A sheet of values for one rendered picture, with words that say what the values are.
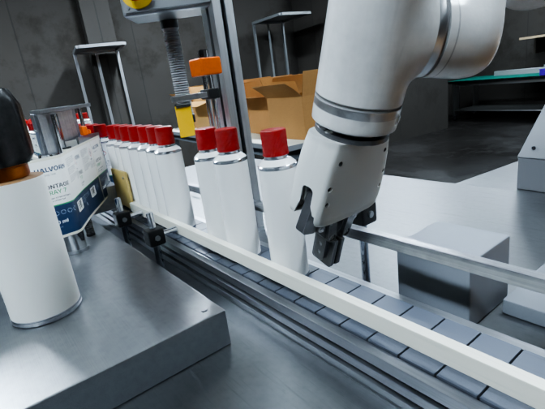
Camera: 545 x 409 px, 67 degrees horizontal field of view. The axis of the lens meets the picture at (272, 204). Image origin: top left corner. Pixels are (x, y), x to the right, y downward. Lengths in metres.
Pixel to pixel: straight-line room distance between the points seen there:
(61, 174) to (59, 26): 4.60
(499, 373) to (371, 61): 0.26
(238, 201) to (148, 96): 4.89
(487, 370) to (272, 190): 0.30
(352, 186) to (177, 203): 0.46
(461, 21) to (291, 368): 0.39
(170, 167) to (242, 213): 0.23
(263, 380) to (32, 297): 0.31
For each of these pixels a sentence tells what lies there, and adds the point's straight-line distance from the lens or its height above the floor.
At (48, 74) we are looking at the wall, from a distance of 5.32.
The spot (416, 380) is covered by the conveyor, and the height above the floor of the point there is 0.88.
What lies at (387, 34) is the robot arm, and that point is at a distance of 0.37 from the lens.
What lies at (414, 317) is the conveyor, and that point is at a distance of 0.49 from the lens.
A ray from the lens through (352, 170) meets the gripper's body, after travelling 0.42.
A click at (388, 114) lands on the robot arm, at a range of 0.39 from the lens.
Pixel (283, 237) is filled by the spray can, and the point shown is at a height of 0.95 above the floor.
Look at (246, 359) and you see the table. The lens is 0.53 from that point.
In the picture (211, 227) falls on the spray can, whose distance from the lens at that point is 0.69.
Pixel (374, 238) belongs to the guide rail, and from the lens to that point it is 0.49.
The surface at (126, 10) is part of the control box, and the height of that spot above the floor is 1.30.
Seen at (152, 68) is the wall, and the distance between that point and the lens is 5.51.
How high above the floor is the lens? 1.15
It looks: 17 degrees down
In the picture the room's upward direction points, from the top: 8 degrees counter-clockwise
